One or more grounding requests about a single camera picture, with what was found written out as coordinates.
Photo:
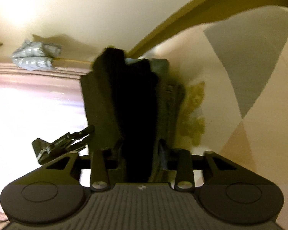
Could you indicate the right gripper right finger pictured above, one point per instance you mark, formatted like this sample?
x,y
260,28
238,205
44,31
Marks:
x,y
180,161

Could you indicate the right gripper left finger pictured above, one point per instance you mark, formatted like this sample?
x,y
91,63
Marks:
x,y
99,177

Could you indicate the black trousers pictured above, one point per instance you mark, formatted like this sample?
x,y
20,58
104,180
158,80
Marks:
x,y
101,90

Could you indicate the pink sheer curtain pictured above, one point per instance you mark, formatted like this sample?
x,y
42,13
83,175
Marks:
x,y
42,104

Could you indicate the folded blue jeans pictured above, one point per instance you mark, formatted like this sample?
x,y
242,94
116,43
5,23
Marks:
x,y
168,114

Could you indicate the checkered quilt bed cover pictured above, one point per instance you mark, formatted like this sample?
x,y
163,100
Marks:
x,y
243,61

